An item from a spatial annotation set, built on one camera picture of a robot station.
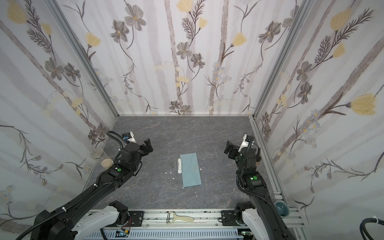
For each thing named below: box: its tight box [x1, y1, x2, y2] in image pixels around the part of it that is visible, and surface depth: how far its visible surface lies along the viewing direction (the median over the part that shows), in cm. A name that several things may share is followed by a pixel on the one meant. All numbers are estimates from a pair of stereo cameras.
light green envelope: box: [180, 152, 202, 188], surface depth 92 cm
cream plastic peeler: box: [166, 211, 195, 224], surface depth 76 cm
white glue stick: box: [177, 157, 182, 174], surface depth 92 cm
